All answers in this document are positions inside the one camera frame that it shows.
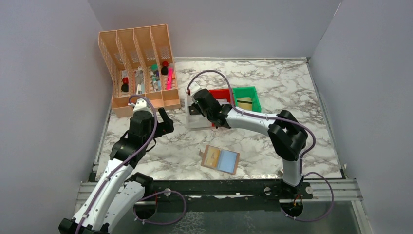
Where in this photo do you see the white plastic bin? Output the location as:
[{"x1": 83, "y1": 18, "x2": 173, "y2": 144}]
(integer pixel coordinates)
[{"x1": 185, "y1": 92, "x2": 212, "y2": 130}]

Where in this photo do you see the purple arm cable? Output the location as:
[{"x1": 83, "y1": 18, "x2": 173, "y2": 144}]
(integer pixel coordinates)
[
  {"x1": 187, "y1": 70, "x2": 317, "y2": 176},
  {"x1": 75, "y1": 94, "x2": 159, "y2": 234}
]

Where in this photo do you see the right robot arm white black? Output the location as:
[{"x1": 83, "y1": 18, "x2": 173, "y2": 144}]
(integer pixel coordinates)
[{"x1": 187, "y1": 88, "x2": 308, "y2": 198}]

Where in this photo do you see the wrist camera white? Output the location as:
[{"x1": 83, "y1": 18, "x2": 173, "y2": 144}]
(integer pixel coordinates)
[
  {"x1": 189, "y1": 82, "x2": 202, "y2": 96},
  {"x1": 133, "y1": 98, "x2": 153, "y2": 113}
]

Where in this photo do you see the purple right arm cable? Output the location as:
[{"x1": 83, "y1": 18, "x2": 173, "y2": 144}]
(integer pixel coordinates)
[{"x1": 187, "y1": 70, "x2": 317, "y2": 176}]

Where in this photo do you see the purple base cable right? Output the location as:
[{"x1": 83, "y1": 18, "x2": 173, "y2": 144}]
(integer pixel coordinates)
[{"x1": 279, "y1": 171, "x2": 336, "y2": 223}]

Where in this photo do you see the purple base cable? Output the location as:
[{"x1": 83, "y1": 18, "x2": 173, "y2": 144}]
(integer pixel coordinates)
[
  {"x1": 132, "y1": 190, "x2": 187, "y2": 226},
  {"x1": 279, "y1": 171, "x2": 336, "y2": 223}
]

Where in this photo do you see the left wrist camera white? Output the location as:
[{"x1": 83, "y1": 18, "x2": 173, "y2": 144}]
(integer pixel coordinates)
[{"x1": 133, "y1": 98, "x2": 153, "y2": 113}]

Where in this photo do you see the red plastic bin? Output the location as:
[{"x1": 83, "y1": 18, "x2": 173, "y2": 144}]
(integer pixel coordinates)
[{"x1": 209, "y1": 88, "x2": 234, "y2": 105}]

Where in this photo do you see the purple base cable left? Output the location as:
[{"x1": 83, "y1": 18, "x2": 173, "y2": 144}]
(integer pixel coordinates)
[{"x1": 132, "y1": 190, "x2": 187, "y2": 226}]

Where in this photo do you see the red black stamp left slot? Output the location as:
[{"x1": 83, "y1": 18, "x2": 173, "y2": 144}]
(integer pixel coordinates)
[{"x1": 121, "y1": 77, "x2": 129, "y2": 93}]

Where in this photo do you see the black mounting rail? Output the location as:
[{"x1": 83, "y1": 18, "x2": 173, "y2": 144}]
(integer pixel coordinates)
[{"x1": 133, "y1": 179, "x2": 313, "y2": 214}]

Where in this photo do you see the red black stamp right slot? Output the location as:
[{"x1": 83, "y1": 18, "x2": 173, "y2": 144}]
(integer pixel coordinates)
[{"x1": 161, "y1": 61, "x2": 169, "y2": 76}]

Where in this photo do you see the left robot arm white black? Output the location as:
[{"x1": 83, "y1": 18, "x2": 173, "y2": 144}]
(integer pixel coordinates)
[{"x1": 58, "y1": 108, "x2": 174, "y2": 234}]

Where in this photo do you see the green plastic bin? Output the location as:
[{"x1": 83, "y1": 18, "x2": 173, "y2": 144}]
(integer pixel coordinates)
[{"x1": 232, "y1": 86, "x2": 262, "y2": 112}]

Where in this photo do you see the pink highlighter marker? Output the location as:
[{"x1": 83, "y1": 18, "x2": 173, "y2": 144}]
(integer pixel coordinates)
[{"x1": 166, "y1": 68, "x2": 174, "y2": 90}]

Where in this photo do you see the red black stamp slot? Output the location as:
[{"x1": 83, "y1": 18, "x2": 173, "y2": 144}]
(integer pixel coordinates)
[
  {"x1": 161, "y1": 61, "x2": 169, "y2": 76},
  {"x1": 121, "y1": 77, "x2": 129, "y2": 93}
]

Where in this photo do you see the brown leather card holder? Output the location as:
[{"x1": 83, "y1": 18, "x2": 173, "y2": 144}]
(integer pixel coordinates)
[{"x1": 199, "y1": 145, "x2": 240, "y2": 175}]

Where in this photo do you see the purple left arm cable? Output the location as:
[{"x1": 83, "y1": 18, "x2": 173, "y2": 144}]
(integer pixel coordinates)
[{"x1": 75, "y1": 94, "x2": 159, "y2": 234}]

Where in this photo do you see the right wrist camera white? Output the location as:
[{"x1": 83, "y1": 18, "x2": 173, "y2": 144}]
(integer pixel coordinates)
[{"x1": 189, "y1": 82, "x2": 202, "y2": 96}]

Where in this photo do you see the peach plastic desk organizer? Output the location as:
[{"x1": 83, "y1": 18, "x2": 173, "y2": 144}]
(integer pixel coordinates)
[{"x1": 98, "y1": 24, "x2": 181, "y2": 117}]

